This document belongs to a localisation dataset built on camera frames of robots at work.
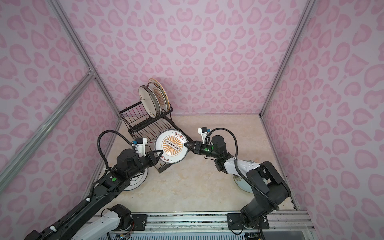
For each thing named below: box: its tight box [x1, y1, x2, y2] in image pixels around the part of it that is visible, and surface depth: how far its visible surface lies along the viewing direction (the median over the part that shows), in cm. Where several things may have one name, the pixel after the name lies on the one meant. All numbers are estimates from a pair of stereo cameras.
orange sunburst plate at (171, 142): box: [154, 129, 189, 165], surface depth 79 cm
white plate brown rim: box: [138, 85, 158, 119], surface depth 94 cm
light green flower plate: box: [233, 174, 253, 194], surface depth 86 cm
